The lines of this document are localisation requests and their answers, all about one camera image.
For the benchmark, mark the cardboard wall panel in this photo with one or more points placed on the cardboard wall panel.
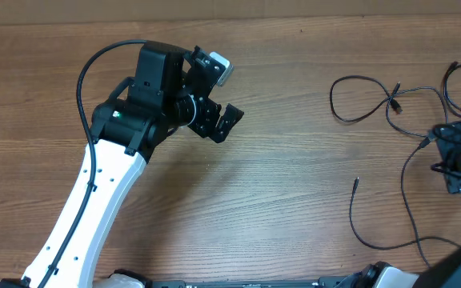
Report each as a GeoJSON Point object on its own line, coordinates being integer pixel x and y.
{"type": "Point", "coordinates": [24, 12]}

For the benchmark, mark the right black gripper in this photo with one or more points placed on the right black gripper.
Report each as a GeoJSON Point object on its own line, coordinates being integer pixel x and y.
{"type": "Point", "coordinates": [447, 134]}

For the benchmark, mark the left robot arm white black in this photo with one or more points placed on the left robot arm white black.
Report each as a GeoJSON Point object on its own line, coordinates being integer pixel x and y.
{"type": "Point", "coordinates": [170, 89]}

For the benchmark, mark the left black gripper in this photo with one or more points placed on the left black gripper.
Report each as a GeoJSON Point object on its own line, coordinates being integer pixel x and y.
{"type": "Point", "coordinates": [203, 126]}

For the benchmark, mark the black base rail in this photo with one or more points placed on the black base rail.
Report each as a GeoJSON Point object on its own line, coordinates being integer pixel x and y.
{"type": "Point", "coordinates": [127, 279]}

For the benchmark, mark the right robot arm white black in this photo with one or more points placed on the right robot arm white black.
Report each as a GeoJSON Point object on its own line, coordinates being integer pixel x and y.
{"type": "Point", "coordinates": [447, 271]}

